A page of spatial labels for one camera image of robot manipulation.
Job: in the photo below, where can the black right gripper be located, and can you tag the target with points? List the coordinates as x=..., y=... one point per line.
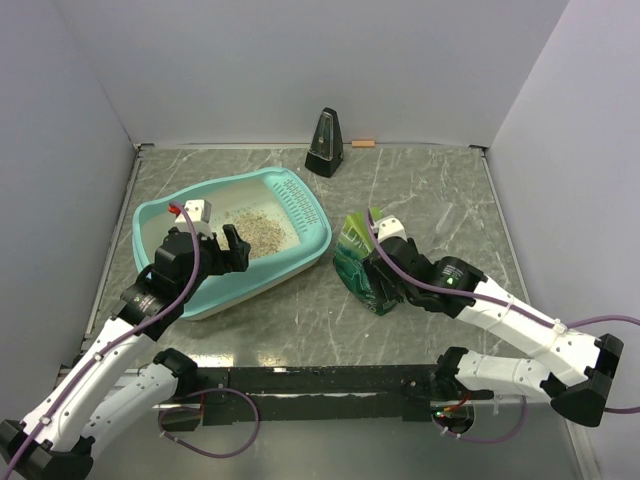
x=375, y=276

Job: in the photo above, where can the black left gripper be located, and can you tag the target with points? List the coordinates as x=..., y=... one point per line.
x=238, y=251

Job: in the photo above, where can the green litter bag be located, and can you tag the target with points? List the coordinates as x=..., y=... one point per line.
x=352, y=248

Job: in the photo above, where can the teal litter box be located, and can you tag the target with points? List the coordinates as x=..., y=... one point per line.
x=275, y=190

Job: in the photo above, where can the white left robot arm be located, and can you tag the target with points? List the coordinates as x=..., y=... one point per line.
x=61, y=437

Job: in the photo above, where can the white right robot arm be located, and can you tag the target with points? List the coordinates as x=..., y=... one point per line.
x=571, y=370

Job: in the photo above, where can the cat litter pile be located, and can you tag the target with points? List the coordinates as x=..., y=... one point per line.
x=263, y=231

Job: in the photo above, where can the black metronome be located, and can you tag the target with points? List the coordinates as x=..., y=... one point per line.
x=326, y=151

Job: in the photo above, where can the small orange block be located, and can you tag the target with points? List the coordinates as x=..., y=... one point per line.
x=363, y=144

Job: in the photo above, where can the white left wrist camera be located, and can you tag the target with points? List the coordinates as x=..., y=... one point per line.
x=199, y=211

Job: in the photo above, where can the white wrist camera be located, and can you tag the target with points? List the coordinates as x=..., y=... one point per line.
x=389, y=227
x=199, y=211

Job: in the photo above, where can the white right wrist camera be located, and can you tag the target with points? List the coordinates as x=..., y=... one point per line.
x=389, y=227

